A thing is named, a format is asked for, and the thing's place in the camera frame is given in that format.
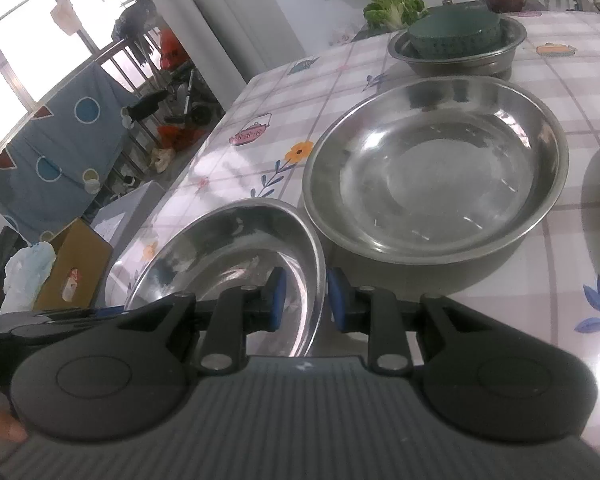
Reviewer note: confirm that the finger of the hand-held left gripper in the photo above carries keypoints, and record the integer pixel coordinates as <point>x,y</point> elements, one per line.
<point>55,327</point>

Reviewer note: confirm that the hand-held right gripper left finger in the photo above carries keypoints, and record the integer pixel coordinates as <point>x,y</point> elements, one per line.
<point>275,300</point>

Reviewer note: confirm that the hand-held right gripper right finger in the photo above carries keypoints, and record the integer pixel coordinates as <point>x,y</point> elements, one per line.
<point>336,300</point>

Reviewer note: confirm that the large steel basin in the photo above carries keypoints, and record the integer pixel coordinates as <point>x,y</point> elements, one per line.
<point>430,180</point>

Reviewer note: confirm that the steel bowl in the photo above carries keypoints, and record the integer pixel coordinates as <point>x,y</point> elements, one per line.
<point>511,35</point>
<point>455,71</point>

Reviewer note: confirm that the green ceramic bowl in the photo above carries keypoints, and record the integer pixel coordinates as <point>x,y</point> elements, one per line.
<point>450,42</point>

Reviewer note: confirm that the white crumpled cloth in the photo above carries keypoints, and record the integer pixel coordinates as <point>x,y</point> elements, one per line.
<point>27,275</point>

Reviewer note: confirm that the brown cardboard box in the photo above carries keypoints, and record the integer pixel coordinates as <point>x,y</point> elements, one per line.
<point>80,265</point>

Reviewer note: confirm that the grey storage box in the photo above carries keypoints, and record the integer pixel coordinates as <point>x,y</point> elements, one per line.
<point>125,210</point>

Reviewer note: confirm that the blue patterned hanging sheet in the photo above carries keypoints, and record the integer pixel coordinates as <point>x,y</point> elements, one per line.
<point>55,150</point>

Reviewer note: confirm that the beige shoe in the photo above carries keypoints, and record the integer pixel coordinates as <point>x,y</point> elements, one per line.
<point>161,159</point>

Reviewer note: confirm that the orange plastic bag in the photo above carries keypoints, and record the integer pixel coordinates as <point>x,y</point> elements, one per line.
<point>177,137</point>

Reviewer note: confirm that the folded stroller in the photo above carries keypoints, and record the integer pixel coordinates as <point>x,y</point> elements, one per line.
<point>195,100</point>

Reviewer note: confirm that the checked printed tablecloth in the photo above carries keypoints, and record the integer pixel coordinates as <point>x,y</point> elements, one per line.
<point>555,285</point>

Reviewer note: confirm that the black cloth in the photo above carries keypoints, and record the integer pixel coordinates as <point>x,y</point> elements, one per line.
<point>145,105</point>

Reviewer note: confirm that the orange hanging garment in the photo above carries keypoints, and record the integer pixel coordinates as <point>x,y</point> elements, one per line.
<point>172,50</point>

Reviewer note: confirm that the white curtain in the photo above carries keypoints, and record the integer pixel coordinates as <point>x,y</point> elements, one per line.
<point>230,20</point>

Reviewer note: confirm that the window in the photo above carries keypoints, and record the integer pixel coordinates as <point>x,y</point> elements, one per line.
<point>20,35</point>

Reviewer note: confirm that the green leafy cabbage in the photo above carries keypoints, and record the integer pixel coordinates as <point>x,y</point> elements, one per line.
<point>392,7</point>

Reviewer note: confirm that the dark hanging clothing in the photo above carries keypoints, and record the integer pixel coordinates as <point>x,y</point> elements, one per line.
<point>135,30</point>

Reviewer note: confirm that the white hanging cloth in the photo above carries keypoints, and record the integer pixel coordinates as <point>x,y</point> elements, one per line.
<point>62,16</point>

